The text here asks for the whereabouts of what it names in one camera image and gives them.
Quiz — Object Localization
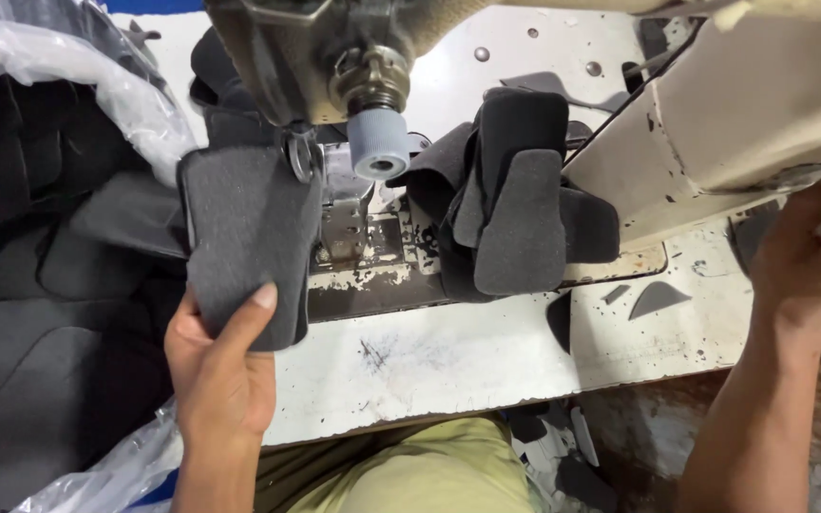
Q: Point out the grey ribbed machine knob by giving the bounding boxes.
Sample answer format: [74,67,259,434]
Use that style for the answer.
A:
[346,107,412,181]

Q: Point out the dark fabric pieces behind machine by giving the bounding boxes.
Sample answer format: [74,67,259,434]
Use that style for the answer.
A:
[188,26,285,149]

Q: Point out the person's right hand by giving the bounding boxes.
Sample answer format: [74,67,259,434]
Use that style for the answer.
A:
[747,170,821,352]

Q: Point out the pile of grey fabric pieces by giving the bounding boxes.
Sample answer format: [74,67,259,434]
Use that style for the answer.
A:
[385,86,622,304]

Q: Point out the beige industrial sewing machine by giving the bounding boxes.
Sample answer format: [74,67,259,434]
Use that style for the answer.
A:
[204,0,821,255]

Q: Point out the person's left hand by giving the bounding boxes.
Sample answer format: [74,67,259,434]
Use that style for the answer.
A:
[163,283,279,457]

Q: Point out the clear plastic bag of fabric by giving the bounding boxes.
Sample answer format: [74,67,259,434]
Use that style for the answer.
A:
[0,0,202,513]

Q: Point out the dark curved fabric scrap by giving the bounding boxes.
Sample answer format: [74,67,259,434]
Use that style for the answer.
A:
[545,290,574,356]

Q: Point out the person's olive trousers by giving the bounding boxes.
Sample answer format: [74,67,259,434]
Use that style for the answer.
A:
[254,415,548,513]

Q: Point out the heap of scraps on floor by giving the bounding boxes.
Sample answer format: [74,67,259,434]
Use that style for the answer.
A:
[506,401,620,513]

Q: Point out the grey felt fabric piece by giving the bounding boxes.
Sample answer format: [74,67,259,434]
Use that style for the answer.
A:
[177,145,324,353]

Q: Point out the triangular grey fabric scrap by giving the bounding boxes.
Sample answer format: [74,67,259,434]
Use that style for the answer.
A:
[629,280,694,322]

